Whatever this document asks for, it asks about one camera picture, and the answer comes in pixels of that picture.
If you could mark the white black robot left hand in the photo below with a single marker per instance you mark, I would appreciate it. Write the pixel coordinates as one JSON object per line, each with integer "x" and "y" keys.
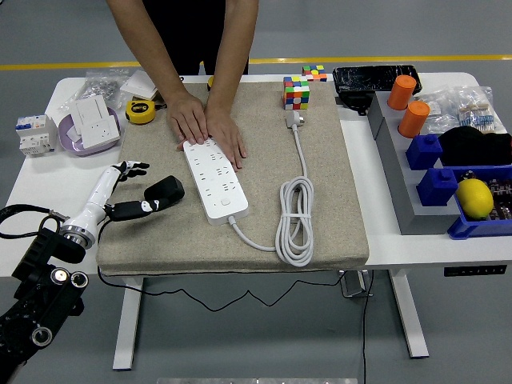
{"x": 94, "y": 196}

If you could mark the purple bowl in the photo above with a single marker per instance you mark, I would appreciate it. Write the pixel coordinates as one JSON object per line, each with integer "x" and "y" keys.
{"x": 92, "y": 150}

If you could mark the black cloth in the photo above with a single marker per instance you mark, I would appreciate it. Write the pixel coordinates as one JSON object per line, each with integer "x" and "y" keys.
{"x": 472, "y": 146}

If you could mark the blue block with knob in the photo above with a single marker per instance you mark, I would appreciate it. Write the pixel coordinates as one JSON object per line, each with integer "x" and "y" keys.
{"x": 438, "y": 188}
{"x": 424, "y": 152}

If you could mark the orange cylinder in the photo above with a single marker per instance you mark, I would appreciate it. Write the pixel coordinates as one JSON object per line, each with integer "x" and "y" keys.
{"x": 401, "y": 93}
{"x": 414, "y": 118}

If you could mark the yellow tape measure orange label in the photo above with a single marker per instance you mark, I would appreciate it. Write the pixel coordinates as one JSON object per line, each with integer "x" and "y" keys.
{"x": 210, "y": 83}

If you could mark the grey stepped block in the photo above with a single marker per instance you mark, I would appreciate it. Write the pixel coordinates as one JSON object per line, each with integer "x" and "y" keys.
{"x": 400, "y": 176}

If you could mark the person's right forearm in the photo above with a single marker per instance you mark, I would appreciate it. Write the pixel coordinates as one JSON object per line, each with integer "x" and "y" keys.
{"x": 148, "y": 52}

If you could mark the small white flat piece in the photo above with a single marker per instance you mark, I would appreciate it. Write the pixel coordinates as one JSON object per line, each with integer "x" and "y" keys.
{"x": 74, "y": 136}

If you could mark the person's body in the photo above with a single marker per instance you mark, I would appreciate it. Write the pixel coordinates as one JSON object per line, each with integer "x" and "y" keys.
{"x": 192, "y": 32}

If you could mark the black table control panel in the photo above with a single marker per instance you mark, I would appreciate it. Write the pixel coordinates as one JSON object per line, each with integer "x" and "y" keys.
{"x": 474, "y": 270}

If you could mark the clear bag of white parts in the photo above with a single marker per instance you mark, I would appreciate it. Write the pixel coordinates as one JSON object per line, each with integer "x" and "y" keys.
{"x": 438, "y": 114}

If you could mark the small colourful puzzle cube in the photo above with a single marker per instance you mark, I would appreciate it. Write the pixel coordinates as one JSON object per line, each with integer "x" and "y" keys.
{"x": 314, "y": 73}

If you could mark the clear bag of resistors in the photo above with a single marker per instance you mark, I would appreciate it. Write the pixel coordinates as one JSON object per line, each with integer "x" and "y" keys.
{"x": 478, "y": 114}

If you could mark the blue plastic bin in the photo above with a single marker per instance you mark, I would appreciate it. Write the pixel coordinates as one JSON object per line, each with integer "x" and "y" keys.
{"x": 480, "y": 230}

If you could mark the white power strip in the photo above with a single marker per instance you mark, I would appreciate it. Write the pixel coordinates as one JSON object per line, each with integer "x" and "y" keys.
{"x": 216, "y": 188}

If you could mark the white switch panel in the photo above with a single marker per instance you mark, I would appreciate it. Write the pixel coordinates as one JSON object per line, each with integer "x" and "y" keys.
{"x": 90, "y": 108}

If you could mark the white wall socket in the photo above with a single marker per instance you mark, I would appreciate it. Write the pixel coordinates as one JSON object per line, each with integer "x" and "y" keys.
{"x": 98, "y": 132}

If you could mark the white blue circuit breaker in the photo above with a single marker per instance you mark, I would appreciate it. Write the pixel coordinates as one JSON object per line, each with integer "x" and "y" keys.
{"x": 34, "y": 136}

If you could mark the white flat switch plate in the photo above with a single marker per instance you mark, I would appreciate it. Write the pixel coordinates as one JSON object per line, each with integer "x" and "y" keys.
{"x": 138, "y": 85}

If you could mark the person's right hand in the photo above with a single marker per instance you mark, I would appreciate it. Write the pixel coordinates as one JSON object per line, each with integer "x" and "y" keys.
{"x": 186, "y": 118}

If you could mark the black plug adapter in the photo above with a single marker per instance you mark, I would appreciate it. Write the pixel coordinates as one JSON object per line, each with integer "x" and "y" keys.
{"x": 168, "y": 188}

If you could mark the yellow lemon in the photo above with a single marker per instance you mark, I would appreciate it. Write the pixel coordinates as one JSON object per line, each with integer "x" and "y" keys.
{"x": 474, "y": 198}

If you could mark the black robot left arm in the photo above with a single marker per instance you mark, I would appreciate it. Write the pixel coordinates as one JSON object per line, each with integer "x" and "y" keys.
{"x": 40, "y": 288}

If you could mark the grey metal box under table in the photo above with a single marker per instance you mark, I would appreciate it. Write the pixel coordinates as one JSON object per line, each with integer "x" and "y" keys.
{"x": 354, "y": 284}

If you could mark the grey-brown mat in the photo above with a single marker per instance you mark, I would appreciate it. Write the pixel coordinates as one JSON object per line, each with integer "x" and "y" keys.
{"x": 260, "y": 180}

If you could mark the large colourful puzzle cube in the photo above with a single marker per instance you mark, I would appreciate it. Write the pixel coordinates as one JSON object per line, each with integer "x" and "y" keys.
{"x": 296, "y": 93}

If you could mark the black plastic tray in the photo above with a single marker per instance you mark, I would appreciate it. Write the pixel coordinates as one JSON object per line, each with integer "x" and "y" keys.
{"x": 368, "y": 78}

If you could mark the yellow black tape measure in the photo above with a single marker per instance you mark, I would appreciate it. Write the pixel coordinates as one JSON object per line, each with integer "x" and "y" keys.
{"x": 140, "y": 112}

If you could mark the person's left hand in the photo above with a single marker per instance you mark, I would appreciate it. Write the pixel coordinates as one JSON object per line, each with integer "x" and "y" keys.
{"x": 224, "y": 130}

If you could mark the clear bag of screws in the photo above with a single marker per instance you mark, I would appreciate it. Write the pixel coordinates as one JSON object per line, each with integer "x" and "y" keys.
{"x": 100, "y": 86}

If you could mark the person's left forearm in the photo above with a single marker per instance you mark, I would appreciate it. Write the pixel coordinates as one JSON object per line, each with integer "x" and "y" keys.
{"x": 230, "y": 60}

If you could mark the white table leg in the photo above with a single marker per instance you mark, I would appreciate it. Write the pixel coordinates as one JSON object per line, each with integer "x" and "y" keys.
{"x": 128, "y": 320}
{"x": 410, "y": 320}

